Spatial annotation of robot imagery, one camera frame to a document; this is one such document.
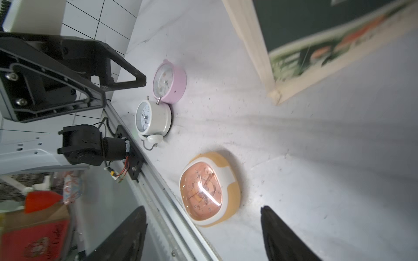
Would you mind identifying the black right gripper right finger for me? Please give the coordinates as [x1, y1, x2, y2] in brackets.
[261, 206, 320, 261]

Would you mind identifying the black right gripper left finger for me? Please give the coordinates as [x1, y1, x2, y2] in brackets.
[85, 206, 147, 261]

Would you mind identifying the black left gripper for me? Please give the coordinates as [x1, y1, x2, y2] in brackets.
[1, 37, 147, 123]

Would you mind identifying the floral canvas tote bag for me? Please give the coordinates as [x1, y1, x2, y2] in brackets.
[224, 1, 418, 104]

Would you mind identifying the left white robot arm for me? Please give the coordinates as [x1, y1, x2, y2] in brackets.
[1, 33, 147, 175]

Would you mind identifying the orange cream round clock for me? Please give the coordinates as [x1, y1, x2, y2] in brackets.
[179, 152, 241, 227]

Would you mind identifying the white twin-bell alarm clock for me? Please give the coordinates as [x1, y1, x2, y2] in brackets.
[135, 96, 172, 151]

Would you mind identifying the pink round alarm clock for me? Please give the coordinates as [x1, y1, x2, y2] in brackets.
[152, 59, 187, 104]

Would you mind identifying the red cardboard box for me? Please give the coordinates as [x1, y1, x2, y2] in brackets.
[1, 204, 71, 261]

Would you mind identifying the red plastic container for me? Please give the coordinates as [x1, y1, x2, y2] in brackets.
[24, 191, 63, 213]

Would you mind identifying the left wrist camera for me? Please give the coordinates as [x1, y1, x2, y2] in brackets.
[1, 0, 67, 35]

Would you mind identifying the aluminium mounting rail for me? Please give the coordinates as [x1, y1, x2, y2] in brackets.
[104, 102, 220, 261]

